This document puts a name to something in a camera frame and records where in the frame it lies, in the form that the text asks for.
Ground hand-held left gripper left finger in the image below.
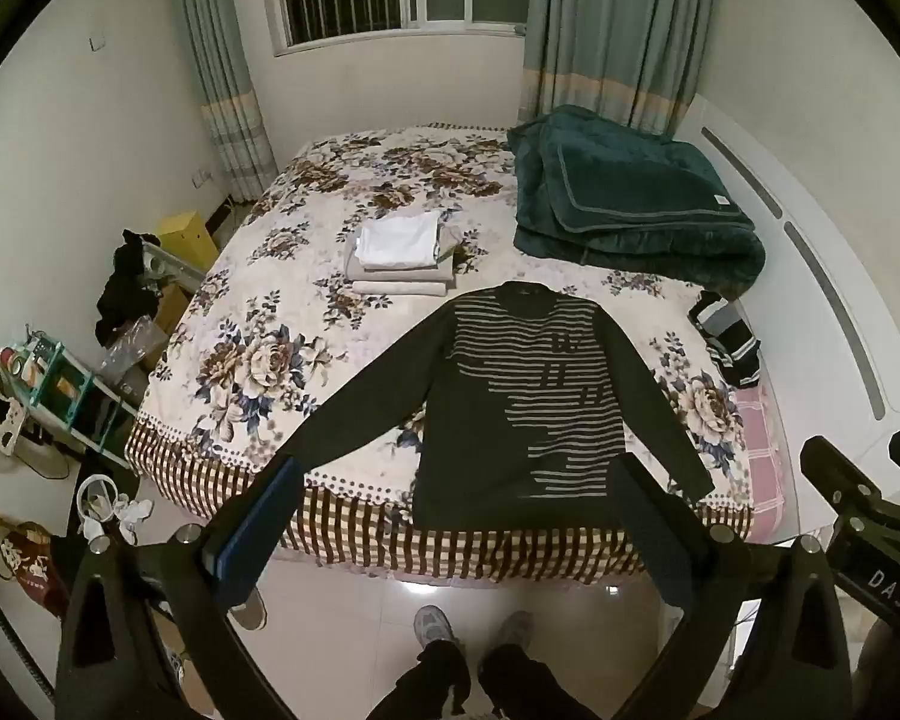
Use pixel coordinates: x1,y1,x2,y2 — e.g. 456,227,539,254
56,456,305,720

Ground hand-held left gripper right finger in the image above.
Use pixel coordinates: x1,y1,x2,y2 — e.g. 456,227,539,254
606,453,865,720

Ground dark striped sweater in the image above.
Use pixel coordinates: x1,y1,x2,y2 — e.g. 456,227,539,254
294,281,715,535

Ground black clothes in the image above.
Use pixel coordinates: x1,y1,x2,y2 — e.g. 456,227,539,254
94,228,167,347

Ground grey sneaker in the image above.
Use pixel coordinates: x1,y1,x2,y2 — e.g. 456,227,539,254
229,583,269,632

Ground pink checked cloth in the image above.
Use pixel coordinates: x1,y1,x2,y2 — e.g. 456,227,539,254
731,381,790,535

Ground white slipper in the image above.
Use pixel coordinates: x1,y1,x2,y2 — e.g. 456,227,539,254
112,496,155,545
76,475,122,542

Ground person's right shoe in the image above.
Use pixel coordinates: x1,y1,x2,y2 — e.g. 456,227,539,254
493,609,536,650

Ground person's shoe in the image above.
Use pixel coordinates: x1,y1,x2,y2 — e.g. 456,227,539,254
412,604,460,653
493,609,536,650

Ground black white striped garment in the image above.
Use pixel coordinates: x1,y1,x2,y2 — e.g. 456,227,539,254
688,290,763,389

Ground person's right leg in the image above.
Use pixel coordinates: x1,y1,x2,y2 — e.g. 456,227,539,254
478,641,602,720

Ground person's leg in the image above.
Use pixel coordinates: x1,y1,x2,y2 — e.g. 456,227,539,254
478,641,602,720
363,637,473,720

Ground person's left shoe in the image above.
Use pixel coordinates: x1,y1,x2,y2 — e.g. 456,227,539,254
412,604,460,653

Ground red bag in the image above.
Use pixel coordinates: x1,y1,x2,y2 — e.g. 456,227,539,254
0,523,70,617

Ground person's left leg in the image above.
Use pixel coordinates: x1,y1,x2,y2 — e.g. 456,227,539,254
363,637,473,720

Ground clear plastic bag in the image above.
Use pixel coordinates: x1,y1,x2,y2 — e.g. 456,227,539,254
96,315,170,385

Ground teal shelf rack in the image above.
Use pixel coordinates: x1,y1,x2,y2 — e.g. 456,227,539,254
13,336,148,467

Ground cardboard box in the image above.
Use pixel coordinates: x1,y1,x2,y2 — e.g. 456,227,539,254
153,281,197,335

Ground white headboard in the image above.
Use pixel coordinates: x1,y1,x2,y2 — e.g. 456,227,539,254
686,94,900,550

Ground beige folded garment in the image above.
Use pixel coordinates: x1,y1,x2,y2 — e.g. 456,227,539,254
351,277,455,299

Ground bed with floral blanket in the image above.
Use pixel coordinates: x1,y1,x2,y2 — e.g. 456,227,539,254
124,120,788,580

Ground yellow box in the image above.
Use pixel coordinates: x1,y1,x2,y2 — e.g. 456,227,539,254
155,211,221,272

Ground white folded shirt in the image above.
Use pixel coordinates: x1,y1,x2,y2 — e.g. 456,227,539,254
355,212,441,272

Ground dark green quilt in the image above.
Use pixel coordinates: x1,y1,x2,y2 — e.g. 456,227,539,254
506,105,767,302

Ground grey folded garment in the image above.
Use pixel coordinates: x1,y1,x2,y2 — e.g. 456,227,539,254
343,221,464,283

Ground green curtain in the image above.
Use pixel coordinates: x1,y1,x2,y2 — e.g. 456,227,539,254
172,0,280,205
516,0,721,140

